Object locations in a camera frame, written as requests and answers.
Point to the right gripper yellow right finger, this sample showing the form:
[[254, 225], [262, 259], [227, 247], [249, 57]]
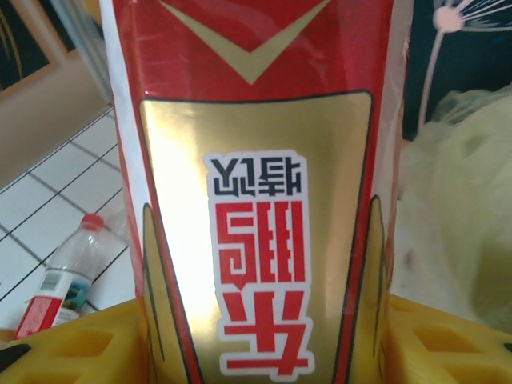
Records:
[[452, 352]]

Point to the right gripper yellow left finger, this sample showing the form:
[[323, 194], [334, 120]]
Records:
[[60, 356]]

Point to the red cola bottle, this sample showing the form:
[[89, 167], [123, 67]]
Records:
[[64, 280]]

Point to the amber bottle red-gold label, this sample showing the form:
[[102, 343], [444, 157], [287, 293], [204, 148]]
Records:
[[256, 140]]

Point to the translucent yellow-green bin liner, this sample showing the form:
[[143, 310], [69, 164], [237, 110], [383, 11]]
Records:
[[460, 180]]

